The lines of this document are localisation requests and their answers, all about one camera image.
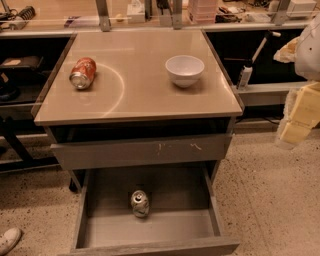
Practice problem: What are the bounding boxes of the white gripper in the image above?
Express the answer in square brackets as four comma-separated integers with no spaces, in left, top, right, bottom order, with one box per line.
[273,37,320,147]

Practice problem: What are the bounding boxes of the silver 7up can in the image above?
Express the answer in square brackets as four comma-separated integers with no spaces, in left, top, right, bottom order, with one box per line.
[130,190,150,218]

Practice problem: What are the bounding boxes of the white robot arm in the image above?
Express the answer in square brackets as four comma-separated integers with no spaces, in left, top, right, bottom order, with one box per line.
[273,14,320,150]

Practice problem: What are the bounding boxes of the closed top grey drawer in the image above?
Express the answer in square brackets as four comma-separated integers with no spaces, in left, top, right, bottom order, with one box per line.
[51,134,232,170]

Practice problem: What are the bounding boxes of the grey drawer cabinet with counter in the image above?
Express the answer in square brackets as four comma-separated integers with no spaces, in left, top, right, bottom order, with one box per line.
[32,30,243,190]

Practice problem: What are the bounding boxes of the open middle grey drawer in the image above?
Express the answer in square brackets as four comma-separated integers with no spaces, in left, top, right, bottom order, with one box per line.
[70,165,239,256]

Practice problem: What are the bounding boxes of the orange soda can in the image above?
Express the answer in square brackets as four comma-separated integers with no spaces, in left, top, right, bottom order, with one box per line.
[69,57,96,90]

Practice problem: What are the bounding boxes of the white ceramic bowl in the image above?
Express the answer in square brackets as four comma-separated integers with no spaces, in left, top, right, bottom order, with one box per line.
[165,55,205,88]

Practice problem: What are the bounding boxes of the pink stacked box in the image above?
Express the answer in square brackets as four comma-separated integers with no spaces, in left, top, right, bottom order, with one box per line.
[187,0,218,24]

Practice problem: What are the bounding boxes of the white tissue box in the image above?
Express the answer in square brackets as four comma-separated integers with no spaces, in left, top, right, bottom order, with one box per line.
[127,3,145,24]

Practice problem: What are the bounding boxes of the white sneaker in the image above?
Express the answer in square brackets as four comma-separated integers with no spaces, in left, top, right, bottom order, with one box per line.
[0,228,22,256]

